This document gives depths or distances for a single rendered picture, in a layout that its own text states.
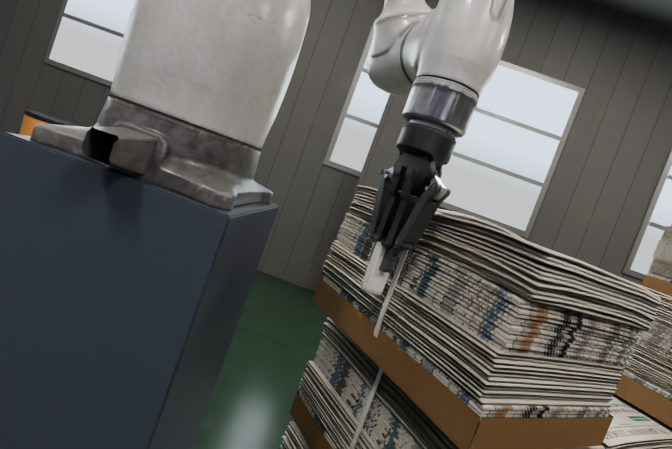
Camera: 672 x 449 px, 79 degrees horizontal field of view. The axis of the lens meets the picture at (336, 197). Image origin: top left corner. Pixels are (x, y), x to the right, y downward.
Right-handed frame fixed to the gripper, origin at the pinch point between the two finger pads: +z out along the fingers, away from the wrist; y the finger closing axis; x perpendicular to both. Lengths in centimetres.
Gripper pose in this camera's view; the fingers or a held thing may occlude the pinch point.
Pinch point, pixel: (379, 268)
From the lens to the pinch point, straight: 57.8
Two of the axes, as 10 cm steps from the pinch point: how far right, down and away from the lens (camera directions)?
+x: -8.1, -2.8, -5.2
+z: -3.4, 9.4, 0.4
